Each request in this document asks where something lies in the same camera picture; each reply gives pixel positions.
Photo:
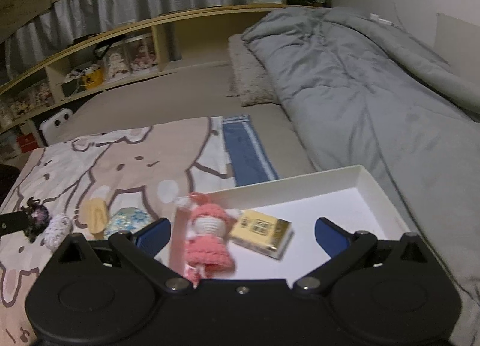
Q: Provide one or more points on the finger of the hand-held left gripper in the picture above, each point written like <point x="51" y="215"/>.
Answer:
<point x="13" y="221"/>

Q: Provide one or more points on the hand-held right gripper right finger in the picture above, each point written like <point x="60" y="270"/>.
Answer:
<point x="333" y="239"/>

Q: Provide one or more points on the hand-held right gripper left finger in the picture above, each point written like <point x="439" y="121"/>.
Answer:
<point x="155" y="235"/>

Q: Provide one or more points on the white box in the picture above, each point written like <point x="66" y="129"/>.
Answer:
<point x="337" y="203"/>

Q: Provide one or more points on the pale crochet toy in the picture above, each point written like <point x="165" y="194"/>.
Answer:
<point x="56" y="229"/>

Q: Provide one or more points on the pink crochet doll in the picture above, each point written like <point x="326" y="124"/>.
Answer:
<point x="204" y="244"/>

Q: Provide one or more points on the oval wooden piece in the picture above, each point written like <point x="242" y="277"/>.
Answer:
<point x="95" y="216"/>

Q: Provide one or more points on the blue floral round pouch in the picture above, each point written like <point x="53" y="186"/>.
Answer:
<point x="127" y="218"/>

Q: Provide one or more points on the black chair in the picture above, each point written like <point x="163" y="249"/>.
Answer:
<point x="8" y="183"/>

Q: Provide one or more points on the clear storage bin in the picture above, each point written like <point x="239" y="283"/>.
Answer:
<point x="8" y="146"/>

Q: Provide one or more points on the yellow small box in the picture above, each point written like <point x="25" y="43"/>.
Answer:
<point x="258" y="231"/>

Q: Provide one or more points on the red box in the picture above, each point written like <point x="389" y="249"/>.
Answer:
<point x="27" y="143"/>

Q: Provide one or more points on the printed blanket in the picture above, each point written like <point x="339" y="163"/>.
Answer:
<point x="112" y="166"/>

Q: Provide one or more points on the white device with two holes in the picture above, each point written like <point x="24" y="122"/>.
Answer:
<point x="56" y="123"/>

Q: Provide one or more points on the row of small figurines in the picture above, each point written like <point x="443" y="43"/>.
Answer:
<point x="30" y="100"/>

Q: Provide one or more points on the bed with beige sheet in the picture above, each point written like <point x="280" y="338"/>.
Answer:
<point x="168" y="98"/>

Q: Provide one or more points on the black box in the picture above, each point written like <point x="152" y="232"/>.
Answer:
<point x="72" y="88"/>

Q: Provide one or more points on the grey duvet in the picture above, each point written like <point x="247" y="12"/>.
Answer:
<point x="356" y="87"/>

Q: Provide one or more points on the yellow bag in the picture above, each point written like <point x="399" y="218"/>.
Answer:
<point x="92" y="80"/>

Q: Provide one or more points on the doll in clear case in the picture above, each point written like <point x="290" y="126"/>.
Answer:
<point x="143" y="54"/>
<point x="117" y="65"/>

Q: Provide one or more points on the fuzzy grey pillow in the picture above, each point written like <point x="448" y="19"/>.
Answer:
<point x="247" y="76"/>

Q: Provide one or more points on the wooden headboard shelf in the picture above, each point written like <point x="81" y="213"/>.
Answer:
<point x="165" y="42"/>

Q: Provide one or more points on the small white device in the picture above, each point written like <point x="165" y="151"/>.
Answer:
<point x="380" y="19"/>

